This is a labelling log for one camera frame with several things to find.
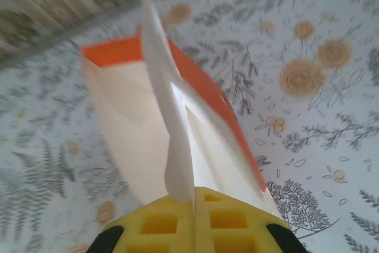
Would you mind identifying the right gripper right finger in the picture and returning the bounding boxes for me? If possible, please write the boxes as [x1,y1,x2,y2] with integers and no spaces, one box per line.
[194,186,309,253]

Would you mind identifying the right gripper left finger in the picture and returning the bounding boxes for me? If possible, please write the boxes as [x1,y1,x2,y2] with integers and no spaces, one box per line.
[85,195,197,253]

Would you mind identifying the white paper coffee filter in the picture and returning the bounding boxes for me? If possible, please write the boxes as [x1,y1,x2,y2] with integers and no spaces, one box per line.
[140,0,197,204]

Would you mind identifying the orange white filter pack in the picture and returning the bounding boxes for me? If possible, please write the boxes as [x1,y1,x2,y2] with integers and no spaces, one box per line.
[79,36,285,226]

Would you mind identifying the floral patterned tablecloth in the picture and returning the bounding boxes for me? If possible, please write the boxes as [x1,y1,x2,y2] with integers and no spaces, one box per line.
[0,0,379,253]

